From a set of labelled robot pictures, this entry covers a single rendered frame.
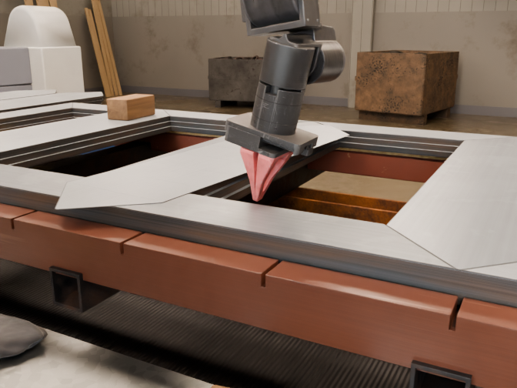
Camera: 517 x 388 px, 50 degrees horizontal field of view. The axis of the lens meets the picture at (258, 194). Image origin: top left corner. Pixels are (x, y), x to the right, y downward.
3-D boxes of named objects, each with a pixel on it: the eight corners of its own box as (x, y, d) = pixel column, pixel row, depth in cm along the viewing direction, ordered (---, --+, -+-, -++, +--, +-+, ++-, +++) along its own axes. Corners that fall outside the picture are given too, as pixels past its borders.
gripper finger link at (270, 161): (238, 181, 78) (251, 116, 74) (284, 199, 75) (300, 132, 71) (212, 194, 72) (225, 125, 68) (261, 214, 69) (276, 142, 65)
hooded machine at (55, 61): (90, 130, 618) (79, 6, 581) (48, 138, 569) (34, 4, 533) (48, 125, 648) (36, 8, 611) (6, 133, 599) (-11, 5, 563)
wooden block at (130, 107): (135, 112, 146) (135, 93, 145) (155, 114, 144) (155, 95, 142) (107, 119, 135) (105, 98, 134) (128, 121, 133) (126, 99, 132)
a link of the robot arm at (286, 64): (259, 28, 64) (301, 40, 61) (291, 28, 69) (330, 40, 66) (248, 86, 66) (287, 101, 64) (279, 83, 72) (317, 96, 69)
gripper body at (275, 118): (247, 125, 74) (258, 70, 71) (316, 148, 71) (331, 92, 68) (221, 133, 69) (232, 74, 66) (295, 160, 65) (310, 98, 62)
